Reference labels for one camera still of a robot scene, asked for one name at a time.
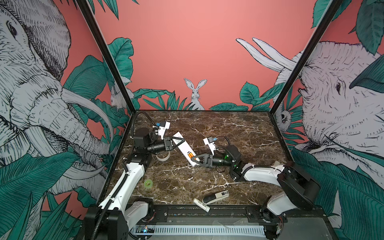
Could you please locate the grey black remote control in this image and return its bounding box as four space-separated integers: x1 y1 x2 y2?
203 191 230 205

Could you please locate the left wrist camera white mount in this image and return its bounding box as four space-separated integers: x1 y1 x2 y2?
155 121 170 140

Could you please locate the clear tape roll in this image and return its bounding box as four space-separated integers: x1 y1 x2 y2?
155 152 171 162

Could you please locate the small white remote control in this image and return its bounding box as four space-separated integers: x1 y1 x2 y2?
193 198 211 213

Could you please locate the black enclosure corner post right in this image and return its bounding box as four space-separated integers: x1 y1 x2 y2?
269 0 343 116

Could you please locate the black enclosure corner post left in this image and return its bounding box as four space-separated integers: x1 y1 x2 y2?
76 0 136 114

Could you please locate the white perforated cable duct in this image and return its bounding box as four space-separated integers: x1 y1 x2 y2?
130 225 266 238

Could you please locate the green tape roll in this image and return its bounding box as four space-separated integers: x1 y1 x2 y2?
144 179 154 189

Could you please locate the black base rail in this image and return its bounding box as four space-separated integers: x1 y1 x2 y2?
149 204 286 225

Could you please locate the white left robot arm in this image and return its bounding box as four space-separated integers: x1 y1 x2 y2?
83 121 185 240

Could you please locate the black enclosure corner post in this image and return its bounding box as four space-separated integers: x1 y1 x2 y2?
269 0 343 116
76 0 136 114

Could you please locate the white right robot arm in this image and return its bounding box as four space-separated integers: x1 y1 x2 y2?
187 137 321 221

